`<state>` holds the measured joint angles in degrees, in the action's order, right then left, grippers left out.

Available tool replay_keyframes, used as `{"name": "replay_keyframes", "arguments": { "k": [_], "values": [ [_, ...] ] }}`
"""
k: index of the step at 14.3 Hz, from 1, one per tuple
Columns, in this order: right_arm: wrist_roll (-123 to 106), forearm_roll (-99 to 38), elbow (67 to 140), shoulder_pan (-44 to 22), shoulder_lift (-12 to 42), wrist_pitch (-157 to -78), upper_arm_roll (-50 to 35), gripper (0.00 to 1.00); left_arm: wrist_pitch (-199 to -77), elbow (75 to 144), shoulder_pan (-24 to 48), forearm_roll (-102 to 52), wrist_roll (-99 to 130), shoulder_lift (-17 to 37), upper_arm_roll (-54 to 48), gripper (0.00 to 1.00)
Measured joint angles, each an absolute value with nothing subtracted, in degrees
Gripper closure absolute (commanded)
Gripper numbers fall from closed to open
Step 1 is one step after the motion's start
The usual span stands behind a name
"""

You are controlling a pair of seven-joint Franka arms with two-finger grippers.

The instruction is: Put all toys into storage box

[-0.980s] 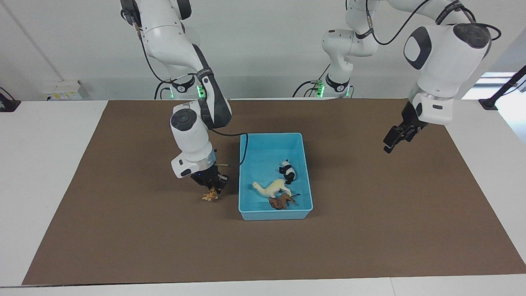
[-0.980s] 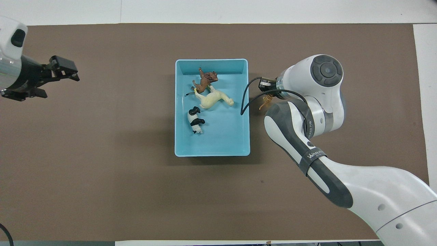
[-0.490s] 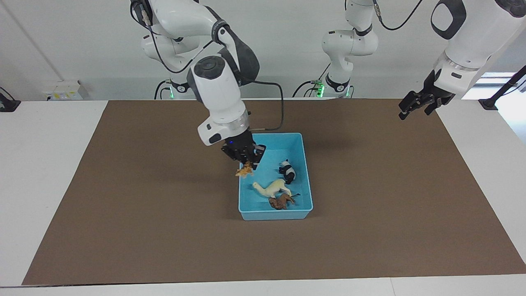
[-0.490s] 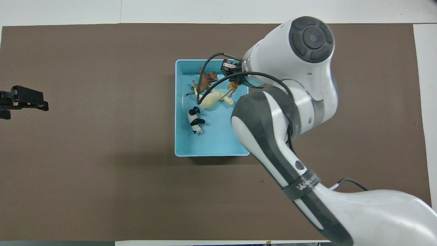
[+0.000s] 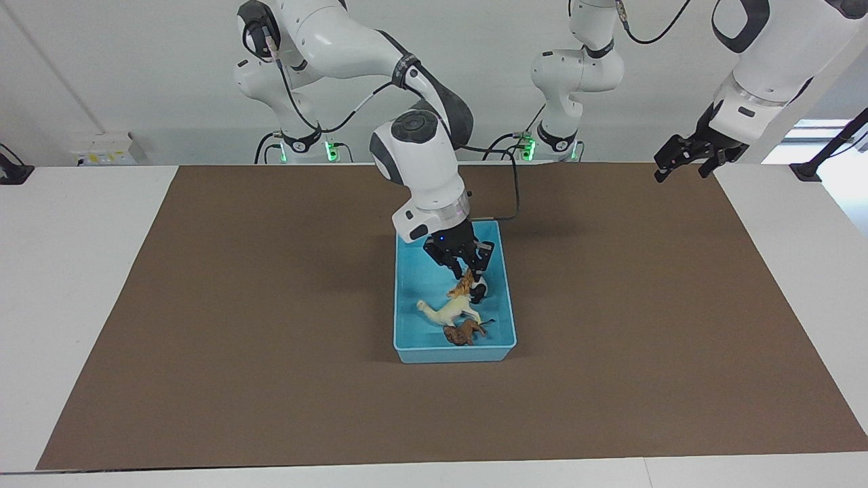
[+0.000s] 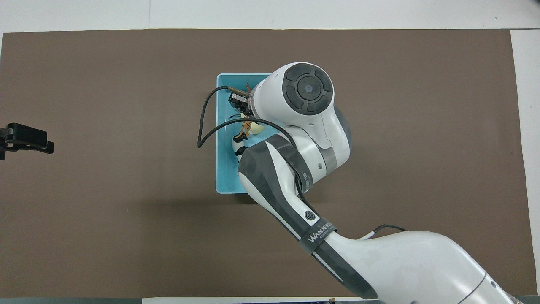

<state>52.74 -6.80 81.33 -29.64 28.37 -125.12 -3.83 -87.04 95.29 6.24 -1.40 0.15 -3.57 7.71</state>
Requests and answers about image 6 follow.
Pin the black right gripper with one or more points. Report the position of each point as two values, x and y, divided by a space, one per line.
242 103

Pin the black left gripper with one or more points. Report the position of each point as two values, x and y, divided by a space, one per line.
19 135

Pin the orange striped tiger toy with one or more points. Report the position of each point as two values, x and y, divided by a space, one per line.
246 128

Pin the cream llama toy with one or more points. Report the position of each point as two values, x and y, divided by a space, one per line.
256 129

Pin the black and white panda toy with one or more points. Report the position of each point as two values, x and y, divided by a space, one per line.
238 147

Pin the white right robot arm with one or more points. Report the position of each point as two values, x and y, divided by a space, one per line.
308 88

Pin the light blue storage box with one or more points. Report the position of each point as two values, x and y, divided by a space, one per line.
223 169

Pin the brown paper table mat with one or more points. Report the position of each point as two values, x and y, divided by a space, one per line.
126 232

